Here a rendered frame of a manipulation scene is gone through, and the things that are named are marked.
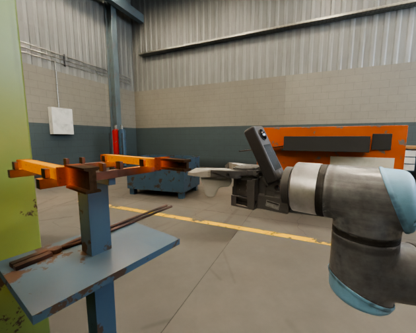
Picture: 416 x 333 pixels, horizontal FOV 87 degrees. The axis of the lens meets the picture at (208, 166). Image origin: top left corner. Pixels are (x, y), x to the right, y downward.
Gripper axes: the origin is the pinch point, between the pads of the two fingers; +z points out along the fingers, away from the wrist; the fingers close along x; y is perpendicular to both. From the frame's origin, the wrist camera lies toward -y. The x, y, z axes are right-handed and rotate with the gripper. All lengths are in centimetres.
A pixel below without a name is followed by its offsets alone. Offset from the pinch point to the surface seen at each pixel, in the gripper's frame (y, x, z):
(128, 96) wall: -171, 502, 780
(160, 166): 1.0, -1.5, 15.5
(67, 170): -0.8, -25.2, 13.8
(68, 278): 26.4, -23.1, 24.2
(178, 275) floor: 103, 76, 87
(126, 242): 26.3, -4.1, 29.6
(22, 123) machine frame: -12, -20, 62
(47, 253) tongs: 25, -23, 39
